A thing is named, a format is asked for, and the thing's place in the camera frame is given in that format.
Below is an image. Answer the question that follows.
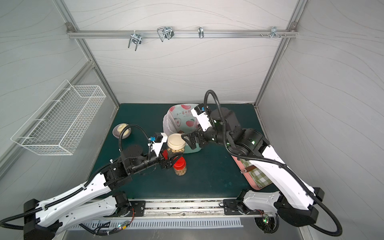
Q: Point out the beige lid glass peanut jar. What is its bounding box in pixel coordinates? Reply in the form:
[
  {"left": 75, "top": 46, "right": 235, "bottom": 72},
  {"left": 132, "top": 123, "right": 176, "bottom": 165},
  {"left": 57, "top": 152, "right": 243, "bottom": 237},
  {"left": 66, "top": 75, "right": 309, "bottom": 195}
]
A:
[{"left": 167, "top": 134, "right": 186, "bottom": 158}]

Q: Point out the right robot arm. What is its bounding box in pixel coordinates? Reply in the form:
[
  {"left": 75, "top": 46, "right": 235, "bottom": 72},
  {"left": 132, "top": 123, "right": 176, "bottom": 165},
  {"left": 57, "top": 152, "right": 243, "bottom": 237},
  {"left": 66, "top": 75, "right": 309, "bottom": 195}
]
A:
[{"left": 182, "top": 90, "right": 343, "bottom": 237}]

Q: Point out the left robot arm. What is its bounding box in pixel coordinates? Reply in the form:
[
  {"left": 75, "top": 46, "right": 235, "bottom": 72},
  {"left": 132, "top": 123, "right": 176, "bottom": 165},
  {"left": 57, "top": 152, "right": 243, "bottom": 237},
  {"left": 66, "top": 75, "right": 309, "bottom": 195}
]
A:
[{"left": 1, "top": 125, "right": 186, "bottom": 240}]

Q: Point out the red lid peanut jar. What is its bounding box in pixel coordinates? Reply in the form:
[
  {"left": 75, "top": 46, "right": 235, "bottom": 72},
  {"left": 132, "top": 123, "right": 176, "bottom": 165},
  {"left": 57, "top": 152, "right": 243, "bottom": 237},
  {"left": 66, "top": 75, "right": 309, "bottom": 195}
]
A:
[
  {"left": 162, "top": 150, "right": 169, "bottom": 160},
  {"left": 173, "top": 157, "right": 187, "bottom": 176}
]

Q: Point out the pink tray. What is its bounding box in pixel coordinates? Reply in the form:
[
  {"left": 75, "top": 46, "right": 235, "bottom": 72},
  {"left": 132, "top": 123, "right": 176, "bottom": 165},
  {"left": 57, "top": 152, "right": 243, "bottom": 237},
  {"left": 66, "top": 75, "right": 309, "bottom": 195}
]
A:
[{"left": 231, "top": 155, "right": 277, "bottom": 191}]

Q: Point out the grey bowl with buns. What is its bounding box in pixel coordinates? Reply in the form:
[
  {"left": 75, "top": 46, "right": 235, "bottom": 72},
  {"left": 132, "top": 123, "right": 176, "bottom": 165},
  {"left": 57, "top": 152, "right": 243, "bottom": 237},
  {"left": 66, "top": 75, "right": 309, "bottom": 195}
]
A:
[{"left": 112, "top": 123, "right": 131, "bottom": 139}]

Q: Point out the green checkered cloth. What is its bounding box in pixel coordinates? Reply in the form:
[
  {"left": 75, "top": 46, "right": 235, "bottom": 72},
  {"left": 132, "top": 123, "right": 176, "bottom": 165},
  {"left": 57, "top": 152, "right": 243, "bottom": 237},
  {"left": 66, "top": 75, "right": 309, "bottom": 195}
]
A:
[{"left": 239, "top": 158, "right": 273, "bottom": 188}]

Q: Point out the white vent strip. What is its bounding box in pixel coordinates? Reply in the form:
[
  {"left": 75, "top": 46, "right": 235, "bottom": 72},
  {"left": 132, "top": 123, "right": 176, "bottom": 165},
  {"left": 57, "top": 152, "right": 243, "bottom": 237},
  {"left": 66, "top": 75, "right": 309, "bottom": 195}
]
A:
[{"left": 84, "top": 218, "right": 244, "bottom": 230}]

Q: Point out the metal hook clamp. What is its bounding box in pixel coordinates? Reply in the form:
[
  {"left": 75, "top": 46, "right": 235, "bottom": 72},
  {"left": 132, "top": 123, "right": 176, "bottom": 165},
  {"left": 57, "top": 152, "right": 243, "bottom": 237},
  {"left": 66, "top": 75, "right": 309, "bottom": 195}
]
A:
[{"left": 157, "top": 26, "right": 175, "bottom": 42}]

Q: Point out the aluminium crossbar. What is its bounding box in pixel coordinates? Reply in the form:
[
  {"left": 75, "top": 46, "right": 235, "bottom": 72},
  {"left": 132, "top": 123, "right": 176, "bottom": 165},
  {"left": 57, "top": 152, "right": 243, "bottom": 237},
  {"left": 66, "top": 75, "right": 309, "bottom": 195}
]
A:
[{"left": 67, "top": 29, "right": 299, "bottom": 39}]

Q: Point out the metal u-bolt clamp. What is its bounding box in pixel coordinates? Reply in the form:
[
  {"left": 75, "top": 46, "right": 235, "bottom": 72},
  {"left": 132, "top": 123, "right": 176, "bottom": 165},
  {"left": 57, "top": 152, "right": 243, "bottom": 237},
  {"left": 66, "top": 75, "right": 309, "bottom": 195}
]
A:
[{"left": 128, "top": 33, "right": 142, "bottom": 51}]

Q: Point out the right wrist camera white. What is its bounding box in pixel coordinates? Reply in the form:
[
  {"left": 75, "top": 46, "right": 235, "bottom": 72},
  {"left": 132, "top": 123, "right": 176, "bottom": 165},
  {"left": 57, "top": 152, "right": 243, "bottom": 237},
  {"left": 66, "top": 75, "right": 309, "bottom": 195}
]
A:
[{"left": 191, "top": 104, "right": 213, "bottom": 132}]

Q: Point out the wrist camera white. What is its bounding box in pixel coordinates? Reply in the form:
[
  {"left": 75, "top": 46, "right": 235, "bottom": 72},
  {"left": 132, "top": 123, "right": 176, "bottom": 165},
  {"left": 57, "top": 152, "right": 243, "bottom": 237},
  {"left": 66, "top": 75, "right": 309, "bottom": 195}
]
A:
[
  {"left": 191, "top": 104, "right": 213, "bottom": 132},
  {"left": 149, "top": 133, "right": 168, "bottom": 157}
]

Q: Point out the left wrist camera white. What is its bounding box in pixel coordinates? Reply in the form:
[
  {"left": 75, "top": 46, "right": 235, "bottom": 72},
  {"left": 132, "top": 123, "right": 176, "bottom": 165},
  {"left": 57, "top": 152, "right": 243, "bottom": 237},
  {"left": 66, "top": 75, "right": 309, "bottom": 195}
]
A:
[{"left": 149, "top": 133, "right": 168, "bottom": 157}]

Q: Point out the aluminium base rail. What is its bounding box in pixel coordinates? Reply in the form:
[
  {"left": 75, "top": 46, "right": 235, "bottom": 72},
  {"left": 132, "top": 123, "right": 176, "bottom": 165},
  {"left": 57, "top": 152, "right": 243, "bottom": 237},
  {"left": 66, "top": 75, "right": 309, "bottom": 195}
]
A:
[{"left": 59, "top": 196, "right": 307, "bottom": 221}]

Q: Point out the small metal ring clamp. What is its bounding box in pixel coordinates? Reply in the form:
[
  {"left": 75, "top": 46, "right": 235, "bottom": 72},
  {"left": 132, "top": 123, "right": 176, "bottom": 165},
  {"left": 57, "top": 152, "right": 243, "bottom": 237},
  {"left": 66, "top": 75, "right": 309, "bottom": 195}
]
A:
[{"left": 198, "top": 27, "right": 205, "bottom": 39}]

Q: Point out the white wire basket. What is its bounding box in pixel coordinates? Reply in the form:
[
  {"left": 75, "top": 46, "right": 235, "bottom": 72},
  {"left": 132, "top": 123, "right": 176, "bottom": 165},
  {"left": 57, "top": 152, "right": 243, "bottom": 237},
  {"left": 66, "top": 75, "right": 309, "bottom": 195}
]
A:
[{"left": 11, "top": 80, "right": 106, "bottom": 156}]

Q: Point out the metal bracket clamp right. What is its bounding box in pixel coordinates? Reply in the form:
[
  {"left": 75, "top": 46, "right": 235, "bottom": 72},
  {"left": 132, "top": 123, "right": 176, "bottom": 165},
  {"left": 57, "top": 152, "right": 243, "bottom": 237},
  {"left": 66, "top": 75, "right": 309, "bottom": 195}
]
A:
[{"left": 260, "top": 27, "right": 287, "bottom": 39}]

